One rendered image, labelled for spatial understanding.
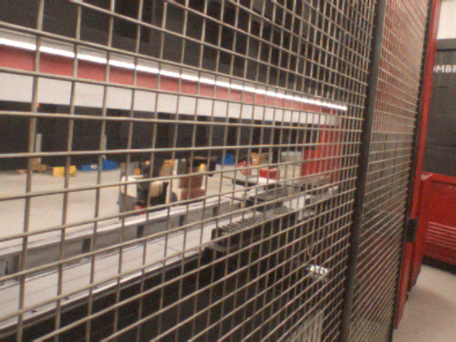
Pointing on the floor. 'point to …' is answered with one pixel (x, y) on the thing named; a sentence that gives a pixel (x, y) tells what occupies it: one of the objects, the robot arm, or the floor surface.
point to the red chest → (420, 229)
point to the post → (357, 162)
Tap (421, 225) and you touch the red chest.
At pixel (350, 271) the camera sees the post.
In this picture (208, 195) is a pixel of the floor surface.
